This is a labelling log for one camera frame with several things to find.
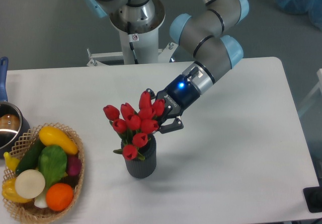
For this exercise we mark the white round onion slice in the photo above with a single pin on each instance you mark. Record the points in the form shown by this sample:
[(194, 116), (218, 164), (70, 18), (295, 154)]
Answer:
[(30, 184)]

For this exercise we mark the red tulip bouquet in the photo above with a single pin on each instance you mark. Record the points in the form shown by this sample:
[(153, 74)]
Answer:
[(135, 127)]

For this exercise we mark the dark green cucumber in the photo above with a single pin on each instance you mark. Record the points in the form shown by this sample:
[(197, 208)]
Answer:
[(30, 158)]

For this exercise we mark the white frame at right edge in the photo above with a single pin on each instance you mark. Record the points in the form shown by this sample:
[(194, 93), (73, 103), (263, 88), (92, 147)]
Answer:
[(311, 97)]

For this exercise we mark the yellow bell pepper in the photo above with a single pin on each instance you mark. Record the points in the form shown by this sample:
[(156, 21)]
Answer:
[(9, 192)]

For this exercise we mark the yellow squash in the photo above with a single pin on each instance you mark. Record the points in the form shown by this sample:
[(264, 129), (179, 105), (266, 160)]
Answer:
[(50, 135)]

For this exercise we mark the woven wicker basket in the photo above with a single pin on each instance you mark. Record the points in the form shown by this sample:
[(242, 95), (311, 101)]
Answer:
[(28, 212)]

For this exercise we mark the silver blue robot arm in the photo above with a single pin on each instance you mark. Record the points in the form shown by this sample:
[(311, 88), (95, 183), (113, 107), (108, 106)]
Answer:
[(204, 37)]

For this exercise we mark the dark grey ribbed vase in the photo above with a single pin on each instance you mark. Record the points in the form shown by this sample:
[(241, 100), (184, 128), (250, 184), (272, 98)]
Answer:
[(145, 162)]

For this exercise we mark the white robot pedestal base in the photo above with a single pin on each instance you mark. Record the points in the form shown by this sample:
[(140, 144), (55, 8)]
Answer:
[(136, 49)]

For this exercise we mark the blue handled saucepan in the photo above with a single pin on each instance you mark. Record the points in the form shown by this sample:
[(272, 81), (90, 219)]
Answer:
[(13, 123)]

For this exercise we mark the green lettuce leaf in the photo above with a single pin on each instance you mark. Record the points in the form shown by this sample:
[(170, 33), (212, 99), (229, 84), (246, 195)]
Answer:
[(52, 164)]

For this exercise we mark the orange fruit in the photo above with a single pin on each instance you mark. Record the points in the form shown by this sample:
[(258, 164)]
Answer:
[(59, 196)]

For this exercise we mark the purple red onion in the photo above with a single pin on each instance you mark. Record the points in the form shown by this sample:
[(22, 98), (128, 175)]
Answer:
[(74, 165)]

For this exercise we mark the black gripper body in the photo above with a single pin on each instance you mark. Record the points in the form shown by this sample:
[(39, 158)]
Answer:
[(178, 96)]

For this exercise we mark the black device at table edge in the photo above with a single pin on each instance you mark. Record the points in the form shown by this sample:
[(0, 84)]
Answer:
[(313, 198)]

